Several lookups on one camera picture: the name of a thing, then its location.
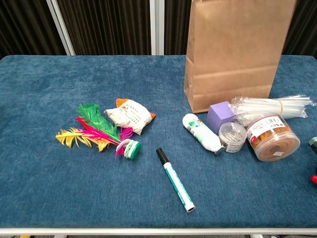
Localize white table frame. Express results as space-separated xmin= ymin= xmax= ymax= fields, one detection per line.
xmin=0 ymin=227 xmax=317 ymax=238

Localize brown paper bag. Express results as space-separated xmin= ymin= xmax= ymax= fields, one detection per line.
xmin=183 ymin=0 xmax=297 ymax=114

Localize clear jar of paper clips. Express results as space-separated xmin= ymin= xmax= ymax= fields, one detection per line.
xmin=218 ymin=121 xmax=247 ymax=153

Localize white glue bottle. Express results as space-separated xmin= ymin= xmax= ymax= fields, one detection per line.
xmin=182 ymin=113 xmax=223 ymax=156

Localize colourful feather shuttlecock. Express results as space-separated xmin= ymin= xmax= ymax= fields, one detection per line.
xmin=55 ymin=103 xmax=142 ymax=160

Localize purple cube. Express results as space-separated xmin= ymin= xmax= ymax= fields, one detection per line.
xmin=207 ymin=101 xmax=237 ymax=134

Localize green white marker pen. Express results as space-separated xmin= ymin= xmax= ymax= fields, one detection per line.
xmin=156 ymin=147 xmax=196 ymax=213

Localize black pleated curtain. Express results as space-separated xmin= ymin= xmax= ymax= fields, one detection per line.
xmin=0 ymin=0 xmax=68 ymax=60
xmin=56 ymin=0 xmax=152 ymax=56
xmin=164 ymin=0 xmax=192 ymax=56
xmin=282 ymin=0 xmax=317 ymax=56

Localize clear tub brown contents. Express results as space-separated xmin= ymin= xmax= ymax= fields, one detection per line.
xmin=246 ymin=113 xmax=301 ymax=162

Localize bundle of clear straws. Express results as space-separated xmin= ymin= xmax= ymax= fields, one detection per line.
xmin=230 ymin=94 xmax=317 ymax=126

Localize white and orange wrapper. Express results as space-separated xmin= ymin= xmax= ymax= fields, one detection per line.
xmin=104 ymin=98 xmax=157 ymax=136

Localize blue table cloth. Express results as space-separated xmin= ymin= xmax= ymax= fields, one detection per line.
xmin=0 ymin=54 xmax=317 ymax=229

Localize upright white frame post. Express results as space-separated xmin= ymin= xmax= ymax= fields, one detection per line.
xmin=149 ymin=0 xmax=165 ymax=56

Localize slanted white frame post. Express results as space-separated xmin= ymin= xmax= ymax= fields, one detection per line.
xmin=46 ymin=0 xmax=76 ymax=56

